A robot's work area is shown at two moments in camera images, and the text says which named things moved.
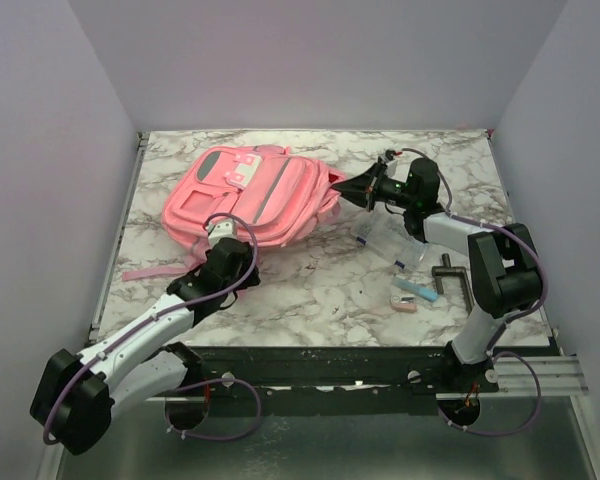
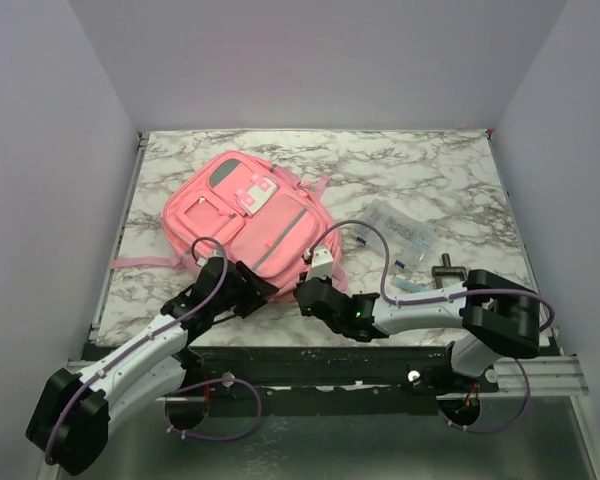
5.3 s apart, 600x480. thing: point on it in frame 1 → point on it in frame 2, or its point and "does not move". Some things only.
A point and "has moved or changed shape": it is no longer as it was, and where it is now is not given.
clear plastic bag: x=387 y=237 does not move
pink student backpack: x=283 y=194 has moved or changed shape
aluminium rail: x=560 y=376 does not move
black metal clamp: x=446 y=270 does not move
